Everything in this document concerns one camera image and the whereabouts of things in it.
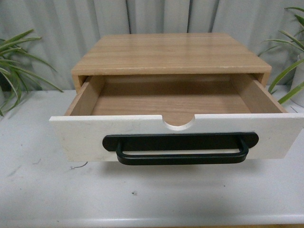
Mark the white drawer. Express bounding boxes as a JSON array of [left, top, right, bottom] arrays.
[[50, 74, 304, 162]]

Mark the wooden drawer cabinet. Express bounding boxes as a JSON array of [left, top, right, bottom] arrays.
[[71, 33, 271, 90]]

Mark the green spider plant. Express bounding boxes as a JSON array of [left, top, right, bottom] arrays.
[[0, 29, 63, 117], [259, 7, 304, 104]]

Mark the black drawer handle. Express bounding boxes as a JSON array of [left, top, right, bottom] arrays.
[[102, 132, 259, 165]]

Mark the green spider plant left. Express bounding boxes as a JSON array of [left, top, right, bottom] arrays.
[[0, 29, 63, 117]]

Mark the grey curtain backdrop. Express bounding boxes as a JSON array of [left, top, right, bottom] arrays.
[[0, 0, 304, 90]]

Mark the white plant pot right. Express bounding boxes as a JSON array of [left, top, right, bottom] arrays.
[[291, 62, 304, 107]]

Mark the green spider plant right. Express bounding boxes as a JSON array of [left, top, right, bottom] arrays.
[[259, 7, 304, 104]]

